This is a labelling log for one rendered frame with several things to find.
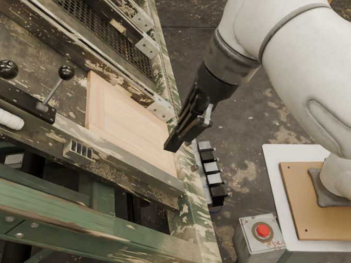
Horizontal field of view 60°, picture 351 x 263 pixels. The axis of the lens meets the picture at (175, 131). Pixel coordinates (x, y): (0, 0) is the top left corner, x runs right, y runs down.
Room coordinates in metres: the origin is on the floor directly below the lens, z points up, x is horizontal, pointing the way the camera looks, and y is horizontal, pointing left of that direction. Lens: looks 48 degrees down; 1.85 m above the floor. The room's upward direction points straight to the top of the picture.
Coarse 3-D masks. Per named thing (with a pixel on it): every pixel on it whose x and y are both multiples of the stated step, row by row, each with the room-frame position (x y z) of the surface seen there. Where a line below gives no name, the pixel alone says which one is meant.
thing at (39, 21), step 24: (0, 0) 0.84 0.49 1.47; (24, 0) 0.86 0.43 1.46; (24, 24) 0.84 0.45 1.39; (48, 24) 0.85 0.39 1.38; (72, 48) 0.86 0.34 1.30; (96, 48) 0.92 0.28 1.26; (96, 72) 0.87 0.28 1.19; (120, 72) 0.90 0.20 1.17; (144, 96) 0.90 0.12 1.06; (168, 120) 0.91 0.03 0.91
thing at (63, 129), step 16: (16, 112) 0.49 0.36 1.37; (32, 128) 0.49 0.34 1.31; (48, 128) 0.50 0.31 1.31; (64, 128) 0.51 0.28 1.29; (80, 128) 0.55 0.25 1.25; (96, 144) 0.53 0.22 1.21; (112, 144) 0.56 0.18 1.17; (112, 160) 0.52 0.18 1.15; (128, 160) 0.54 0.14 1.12; (144, 160) 0.58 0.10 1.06; (144, 176) 0.53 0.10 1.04; (160, 176) 0.56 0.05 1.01; (176, 192) 0.55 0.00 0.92
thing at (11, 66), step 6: (6, 60) 0.47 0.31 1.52; (0, 66) 0.46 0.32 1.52; (6, 66) 0.46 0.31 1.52; (12, 66) 0.46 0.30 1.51; (0, 72) 0.45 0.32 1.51; (6, 72) 0.45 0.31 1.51; (12, 72) 0.46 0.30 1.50; (18, 72) 0.47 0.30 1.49; (6, 78) 0.45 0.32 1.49; (12, 78) 0.46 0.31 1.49
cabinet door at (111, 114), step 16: (96, 80) 0.83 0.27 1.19; (96, 96) 0.75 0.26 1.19; (112, 96) 0.82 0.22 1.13; (96, 112) 0.67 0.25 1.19; (112, 112) 0.73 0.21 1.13; (128, 112) 0.79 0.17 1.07; (144, 112) 0.86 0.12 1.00; (96, 128) 0.61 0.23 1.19; (112, 128) 0.66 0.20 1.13; (128, 128) 0.71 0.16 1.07; (144, 128) 0.77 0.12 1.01; (160, 128) 0.84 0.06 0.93; (128, 144) 0.63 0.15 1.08; (144, 144) 0.69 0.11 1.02; (160, 144) 0.75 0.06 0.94; (160, 160) 0.66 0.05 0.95; (176, 176) 0.63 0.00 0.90
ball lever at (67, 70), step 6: (66, 66) 0.58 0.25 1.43; (60, 72) 0.57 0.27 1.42; (66, 72) 0.57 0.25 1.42; (72, 72) 0.57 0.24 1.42; (60, 78) 0.57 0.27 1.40; (66, 78) 0.56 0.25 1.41; (72, 78) 0.57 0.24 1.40; (60, 84) 0.56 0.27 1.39; (54, 90) 0.55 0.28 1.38; (48, 96) 0.54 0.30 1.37; (42, 102) 0.53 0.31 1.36; (36, 108) 0.51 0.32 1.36; (42, 108) 0.51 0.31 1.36
